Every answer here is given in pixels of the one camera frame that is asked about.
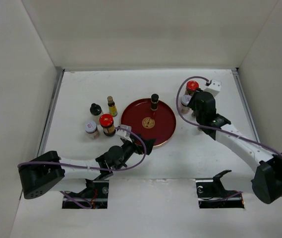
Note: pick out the black-cap white bottle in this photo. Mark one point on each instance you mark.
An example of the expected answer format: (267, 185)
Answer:
(96, 111)

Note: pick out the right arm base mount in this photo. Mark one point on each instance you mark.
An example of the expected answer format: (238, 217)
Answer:
(212, 194)

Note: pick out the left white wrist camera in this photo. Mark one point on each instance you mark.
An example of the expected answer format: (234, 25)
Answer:
(124, 132)

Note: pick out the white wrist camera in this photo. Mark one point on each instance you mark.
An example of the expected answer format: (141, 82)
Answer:
(213, 87)
(124, 132)

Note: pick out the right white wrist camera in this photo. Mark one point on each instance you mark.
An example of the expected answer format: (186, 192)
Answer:
(213, 87)

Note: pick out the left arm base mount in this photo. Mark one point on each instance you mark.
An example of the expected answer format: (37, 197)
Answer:
(94, 196)

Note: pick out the black-cap spice bottle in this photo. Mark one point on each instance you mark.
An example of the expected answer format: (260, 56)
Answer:
(154, 102)

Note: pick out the round red lacquer tray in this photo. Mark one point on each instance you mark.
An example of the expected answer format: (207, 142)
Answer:
(159, 124)

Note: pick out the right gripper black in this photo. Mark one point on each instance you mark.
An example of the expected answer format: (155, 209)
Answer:
(191, 103)

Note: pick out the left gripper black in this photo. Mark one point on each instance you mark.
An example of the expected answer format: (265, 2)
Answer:
(138, 149)

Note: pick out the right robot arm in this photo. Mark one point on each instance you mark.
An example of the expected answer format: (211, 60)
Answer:
(266, 164)

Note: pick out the white-lid jar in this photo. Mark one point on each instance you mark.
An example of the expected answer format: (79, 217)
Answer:
(185, 99)
(92, 129)

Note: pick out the small yellow-label brown bottle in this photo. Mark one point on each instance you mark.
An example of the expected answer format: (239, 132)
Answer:
(112, 106)

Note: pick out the red-lid sauce jar right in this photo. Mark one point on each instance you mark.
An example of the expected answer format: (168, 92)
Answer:
(191, 87)

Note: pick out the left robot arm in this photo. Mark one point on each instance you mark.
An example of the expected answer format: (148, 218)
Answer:
(50, 171)

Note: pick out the red-lid sauce jar left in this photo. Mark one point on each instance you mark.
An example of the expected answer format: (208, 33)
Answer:
(107, 123)

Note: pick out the red-lid sauce jar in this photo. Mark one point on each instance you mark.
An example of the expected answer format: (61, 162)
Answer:
(107, 123)
(191, 87)

